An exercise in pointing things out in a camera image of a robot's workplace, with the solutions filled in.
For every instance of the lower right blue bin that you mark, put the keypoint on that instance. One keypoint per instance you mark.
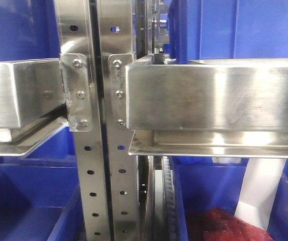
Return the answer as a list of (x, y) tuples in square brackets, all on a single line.
[(201, 185)]

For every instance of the blue bin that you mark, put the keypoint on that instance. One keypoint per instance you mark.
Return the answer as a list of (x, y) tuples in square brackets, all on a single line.
[(39, 203), (201, 185), (28, 30), (228, 29)]

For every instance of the upper right blue bin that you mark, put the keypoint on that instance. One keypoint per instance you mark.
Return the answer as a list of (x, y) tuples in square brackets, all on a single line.
[(228, 29)]

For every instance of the right perforated steel upright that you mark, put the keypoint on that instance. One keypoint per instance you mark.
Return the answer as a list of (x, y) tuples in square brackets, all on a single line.
[(117, 37)]

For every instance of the perforated steel upright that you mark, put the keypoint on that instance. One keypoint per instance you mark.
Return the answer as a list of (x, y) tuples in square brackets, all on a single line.
[(117, 37), (75, 28)]

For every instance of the black roller track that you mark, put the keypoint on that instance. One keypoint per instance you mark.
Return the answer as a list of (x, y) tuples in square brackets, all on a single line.
[(169, 199)]

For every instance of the left perforated steel upright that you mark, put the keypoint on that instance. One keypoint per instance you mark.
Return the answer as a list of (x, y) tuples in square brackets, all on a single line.
[(75, 28)]

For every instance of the lower left blue bin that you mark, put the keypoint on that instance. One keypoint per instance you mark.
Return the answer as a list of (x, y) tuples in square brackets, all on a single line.
[(39, 203)]

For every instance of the upper left blue bin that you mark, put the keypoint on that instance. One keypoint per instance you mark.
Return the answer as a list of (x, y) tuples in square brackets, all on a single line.
[(28, 30)]

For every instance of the right steel bracket plate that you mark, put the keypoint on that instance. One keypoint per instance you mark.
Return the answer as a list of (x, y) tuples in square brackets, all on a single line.
[(117, 73)]

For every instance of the steel bracket plate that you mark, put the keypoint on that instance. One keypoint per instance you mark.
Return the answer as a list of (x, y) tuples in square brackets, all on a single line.
[(117, 73), (75, 75)]

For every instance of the left steel bracket plate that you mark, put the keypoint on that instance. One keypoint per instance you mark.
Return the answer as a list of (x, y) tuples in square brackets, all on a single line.
[(75, 75)]

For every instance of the right steel shelf rail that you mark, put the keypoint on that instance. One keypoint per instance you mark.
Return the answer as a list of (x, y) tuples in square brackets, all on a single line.
[(216, 107)]

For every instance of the steel shelf rail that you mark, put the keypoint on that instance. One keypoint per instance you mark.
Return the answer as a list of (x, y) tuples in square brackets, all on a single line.
[(216, 107), (31, 104)]

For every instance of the left steel shelf rail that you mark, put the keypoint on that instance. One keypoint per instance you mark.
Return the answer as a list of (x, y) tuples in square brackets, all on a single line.
[(31, 104)]

